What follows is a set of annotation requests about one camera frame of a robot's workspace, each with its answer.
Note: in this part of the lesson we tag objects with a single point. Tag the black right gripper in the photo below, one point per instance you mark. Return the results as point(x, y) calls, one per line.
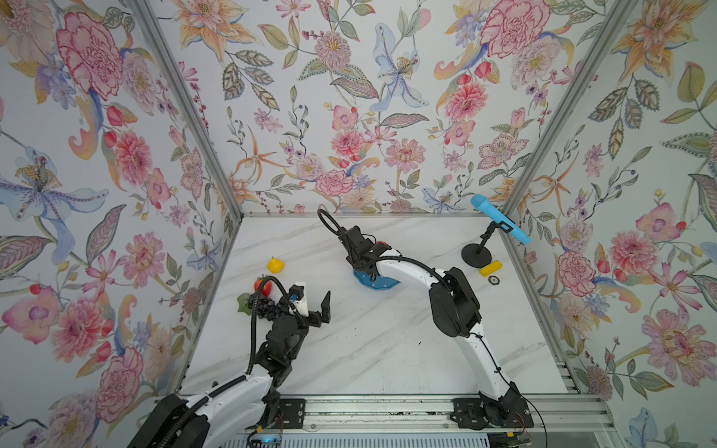
point(352, 260)

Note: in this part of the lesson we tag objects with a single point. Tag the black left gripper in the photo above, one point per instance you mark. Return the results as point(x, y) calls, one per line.
point(325, 315)

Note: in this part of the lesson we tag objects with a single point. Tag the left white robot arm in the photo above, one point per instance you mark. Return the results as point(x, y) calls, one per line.
point(249, 401)

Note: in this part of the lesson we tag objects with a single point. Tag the blue polka dot plate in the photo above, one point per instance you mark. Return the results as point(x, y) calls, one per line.
point(382, 283)

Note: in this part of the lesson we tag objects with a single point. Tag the dark purple toy grape bunch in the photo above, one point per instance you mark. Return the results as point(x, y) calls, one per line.
point(263, 308)

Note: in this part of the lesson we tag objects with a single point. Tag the black microphone stand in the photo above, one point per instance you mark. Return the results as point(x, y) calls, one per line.
point(477, 255)

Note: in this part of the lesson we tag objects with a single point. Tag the yellow toy block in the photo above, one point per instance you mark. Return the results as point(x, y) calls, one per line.
point(491, 269)

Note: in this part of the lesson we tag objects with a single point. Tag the blue toy microphone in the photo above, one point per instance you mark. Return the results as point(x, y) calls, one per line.
point(483, 205)

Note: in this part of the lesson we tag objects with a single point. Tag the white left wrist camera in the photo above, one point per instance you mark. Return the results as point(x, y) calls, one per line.
point(298, 299)

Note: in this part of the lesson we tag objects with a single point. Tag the aluminium corner post right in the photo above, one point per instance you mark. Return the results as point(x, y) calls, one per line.
point(598, 50)

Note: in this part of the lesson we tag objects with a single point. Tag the aluminium corner post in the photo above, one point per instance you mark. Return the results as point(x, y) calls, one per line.
point(598, 50)
point(151, 29)

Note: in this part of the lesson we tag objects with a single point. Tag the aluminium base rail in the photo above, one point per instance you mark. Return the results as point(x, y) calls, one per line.
point(559, 420)

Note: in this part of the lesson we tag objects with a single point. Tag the aluminium corner post left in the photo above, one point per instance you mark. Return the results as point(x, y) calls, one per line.
point(151, 29)

